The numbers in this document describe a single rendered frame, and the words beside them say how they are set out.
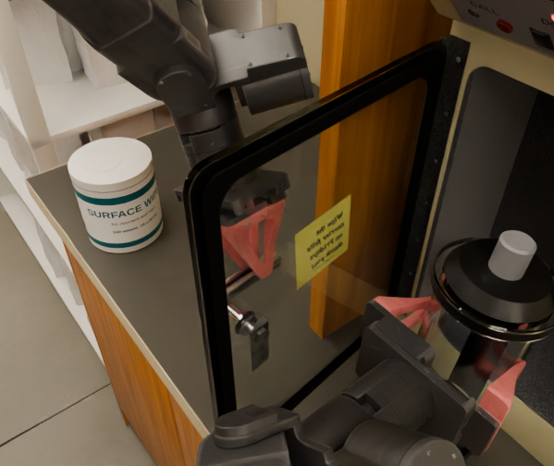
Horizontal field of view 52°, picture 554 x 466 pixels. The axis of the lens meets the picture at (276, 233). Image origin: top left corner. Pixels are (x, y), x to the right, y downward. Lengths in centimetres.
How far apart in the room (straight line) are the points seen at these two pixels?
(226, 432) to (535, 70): 39
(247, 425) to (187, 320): 50
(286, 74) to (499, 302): 25
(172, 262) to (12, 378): 123
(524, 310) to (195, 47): 31
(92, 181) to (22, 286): 151
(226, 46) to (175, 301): 50
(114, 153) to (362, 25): 51
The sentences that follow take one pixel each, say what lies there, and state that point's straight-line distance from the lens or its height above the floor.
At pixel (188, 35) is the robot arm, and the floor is 145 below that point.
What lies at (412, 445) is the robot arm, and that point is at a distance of 37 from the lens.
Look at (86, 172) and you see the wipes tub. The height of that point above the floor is 109.
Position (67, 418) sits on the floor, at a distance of 197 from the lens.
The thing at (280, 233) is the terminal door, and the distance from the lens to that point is 48.
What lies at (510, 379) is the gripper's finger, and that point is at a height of 122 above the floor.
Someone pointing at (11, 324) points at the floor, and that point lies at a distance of 227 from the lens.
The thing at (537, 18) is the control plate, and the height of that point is 146.
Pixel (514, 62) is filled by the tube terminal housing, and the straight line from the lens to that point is 56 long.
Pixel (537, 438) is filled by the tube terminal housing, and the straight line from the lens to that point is 78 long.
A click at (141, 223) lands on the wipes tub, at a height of 100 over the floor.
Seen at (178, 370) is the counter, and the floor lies 94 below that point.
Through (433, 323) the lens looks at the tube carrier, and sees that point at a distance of 52.
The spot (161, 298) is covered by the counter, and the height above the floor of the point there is 94.
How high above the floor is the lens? 161
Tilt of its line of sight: 42 degrees down
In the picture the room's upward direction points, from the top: straight up
